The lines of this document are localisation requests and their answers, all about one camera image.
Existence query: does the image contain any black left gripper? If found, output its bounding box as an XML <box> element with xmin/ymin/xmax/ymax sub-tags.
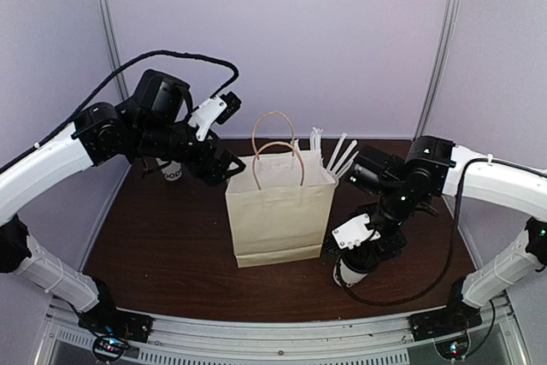
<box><xmin>132</xmin><ymin>115</ymin><xmax>246</xmax><ymax>185</ymax></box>

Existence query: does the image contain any white paper coffee cup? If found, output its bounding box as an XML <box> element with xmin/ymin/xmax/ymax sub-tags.
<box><xmin>332</xmin><ymin>256</ymin><xmax>378</xmax><ymax>288</ymax></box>

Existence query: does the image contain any brown paper takeout bag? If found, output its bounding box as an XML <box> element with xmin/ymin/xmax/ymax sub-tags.
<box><xmin>225</xmin><ymin>133</ymin><xmax>338</xmax><ymax>268</ymax></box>

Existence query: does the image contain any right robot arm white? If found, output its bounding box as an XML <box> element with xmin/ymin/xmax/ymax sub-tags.
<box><xmin>332</xmin><ymin>136</ymin><xmax>546</xmax><ymax>333</ymax></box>

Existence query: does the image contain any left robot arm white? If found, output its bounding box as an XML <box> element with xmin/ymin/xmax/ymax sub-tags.
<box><xmin>1</xmin><ymin>100</ymin><xmax>128</xmax><ymax>319</ymax></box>

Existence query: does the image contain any stack of white paper cups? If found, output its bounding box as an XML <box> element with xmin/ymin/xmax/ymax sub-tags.
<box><xmin>156</xmin><ymin>158</ymin><xmax>182</xmax><ymax>181</ymax></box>

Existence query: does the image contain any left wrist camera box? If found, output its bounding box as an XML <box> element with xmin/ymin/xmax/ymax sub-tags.
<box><xmin>129</xmin><ymin>69</ymin><xmax>193</xmax><ymax>125</ymax></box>

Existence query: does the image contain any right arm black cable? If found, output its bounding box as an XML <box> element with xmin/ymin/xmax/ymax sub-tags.
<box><xmin>332</xmin><ymin>158</ymin><xmax>497</xmax><ymax>307</ymax></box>

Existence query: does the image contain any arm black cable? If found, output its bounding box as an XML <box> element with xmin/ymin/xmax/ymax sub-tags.
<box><xmin>33</xmin><ymin>49</ymin><xmax>240</xmax><ymax>148</ymax></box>
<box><xmin>332</xmin><ymin>158</ymin><xmax>497</xmax><ymax>307</ymax></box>

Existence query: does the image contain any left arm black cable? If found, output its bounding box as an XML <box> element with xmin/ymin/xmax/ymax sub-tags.
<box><xmin>33</xmin><ymin>49</ymin><xmax>240</xmax><ymax>148</ymax></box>

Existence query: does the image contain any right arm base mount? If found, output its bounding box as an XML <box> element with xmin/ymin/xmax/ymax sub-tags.
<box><xmin>409</xmin><ymin>279</ymin><xmax>482</xmax><ymax>362</ymax></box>

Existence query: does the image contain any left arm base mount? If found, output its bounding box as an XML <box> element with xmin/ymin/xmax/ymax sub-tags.
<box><xmin>69</xmin><ymin>287</ymin><xmax>153</xmax><ymax>364</ymax></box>

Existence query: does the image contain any aluminium front rail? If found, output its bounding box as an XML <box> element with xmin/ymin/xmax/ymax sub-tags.
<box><xmin>30</xmin><ymin>294</ymin><xmax>532</xmax><ymax>364</ymax></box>

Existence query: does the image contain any left aluminium corner post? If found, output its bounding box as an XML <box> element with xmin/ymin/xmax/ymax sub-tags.
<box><xmin>88</xmin><ymin>0</ymin><xmax>131</xmax><ymax>101</ymax></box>

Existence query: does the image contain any aluminium corner post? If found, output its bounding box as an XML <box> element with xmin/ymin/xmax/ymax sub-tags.
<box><xmin>88</xmin><ymin>0</ymin><xmax>131</xmax><ymax>101</ymax></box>
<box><xmin>413</xmin><ymin>0</ymin><xmax>461</xmax><ymax>140</ymax></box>

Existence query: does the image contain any right aluminium corner post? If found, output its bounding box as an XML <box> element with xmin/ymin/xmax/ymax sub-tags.
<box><xmin>413</xmin><ymin>0</ymin><xmax>461</xmax><ymax>140</ymax></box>

